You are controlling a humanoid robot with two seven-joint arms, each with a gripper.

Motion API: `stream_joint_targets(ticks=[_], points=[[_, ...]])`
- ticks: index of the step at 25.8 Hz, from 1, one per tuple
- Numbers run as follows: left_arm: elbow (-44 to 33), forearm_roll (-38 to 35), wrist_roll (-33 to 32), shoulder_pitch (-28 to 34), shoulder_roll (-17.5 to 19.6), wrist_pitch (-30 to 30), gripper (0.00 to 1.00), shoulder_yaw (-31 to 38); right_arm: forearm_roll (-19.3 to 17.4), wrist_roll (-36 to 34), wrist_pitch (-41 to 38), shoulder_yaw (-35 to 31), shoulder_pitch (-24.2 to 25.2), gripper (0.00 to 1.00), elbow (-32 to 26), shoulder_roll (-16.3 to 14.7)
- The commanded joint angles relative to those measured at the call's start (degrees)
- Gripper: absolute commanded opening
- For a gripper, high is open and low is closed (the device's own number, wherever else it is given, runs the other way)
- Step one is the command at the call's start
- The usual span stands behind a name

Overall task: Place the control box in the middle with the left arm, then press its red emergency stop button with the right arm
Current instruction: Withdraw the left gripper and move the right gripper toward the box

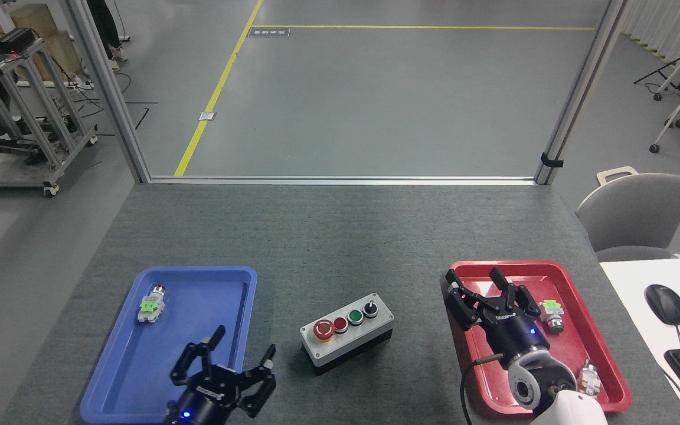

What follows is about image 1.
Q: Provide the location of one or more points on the grey control box with buttons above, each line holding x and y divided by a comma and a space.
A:
346, 339

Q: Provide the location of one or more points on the person's legs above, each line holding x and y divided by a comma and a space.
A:
104, 23

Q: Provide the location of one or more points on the black device box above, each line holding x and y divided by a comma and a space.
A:
16, 40

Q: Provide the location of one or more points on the silver aluminium post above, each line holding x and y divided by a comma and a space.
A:
582, 88
110, 88

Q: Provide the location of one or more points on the red push button switch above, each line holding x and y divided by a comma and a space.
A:
151, 305

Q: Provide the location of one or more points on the black computer mouse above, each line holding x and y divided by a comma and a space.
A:
666, 304

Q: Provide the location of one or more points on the grey office chair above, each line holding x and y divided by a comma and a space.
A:
635, 215

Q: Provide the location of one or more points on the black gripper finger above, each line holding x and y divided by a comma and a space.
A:
520, 298
195, 363
260, 386
463, 304

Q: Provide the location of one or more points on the aluminium frame cart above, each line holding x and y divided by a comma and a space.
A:
27, 106

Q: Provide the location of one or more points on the white desk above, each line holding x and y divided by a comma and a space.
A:
635, 283

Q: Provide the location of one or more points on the silver floor socket plate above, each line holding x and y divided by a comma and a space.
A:
207, 116

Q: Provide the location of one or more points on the white curtain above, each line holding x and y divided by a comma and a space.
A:
670, 20

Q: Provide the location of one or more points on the black tripod stand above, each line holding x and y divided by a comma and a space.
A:
661, 68

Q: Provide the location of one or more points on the black clip on post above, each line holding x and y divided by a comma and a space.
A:
551, 160

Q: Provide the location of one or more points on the red plastic tray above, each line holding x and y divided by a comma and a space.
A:
576, 348

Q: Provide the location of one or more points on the green push button switch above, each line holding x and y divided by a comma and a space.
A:
552, 313

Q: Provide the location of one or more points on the silver aluminium rail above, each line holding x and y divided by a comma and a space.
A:
340, 179

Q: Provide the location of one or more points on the blue plastic tray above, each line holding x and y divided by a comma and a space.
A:
139, 366

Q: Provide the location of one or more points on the cardboard box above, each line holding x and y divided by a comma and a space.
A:
56, 44

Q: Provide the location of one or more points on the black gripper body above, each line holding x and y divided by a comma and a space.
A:
204, 404
514, 333

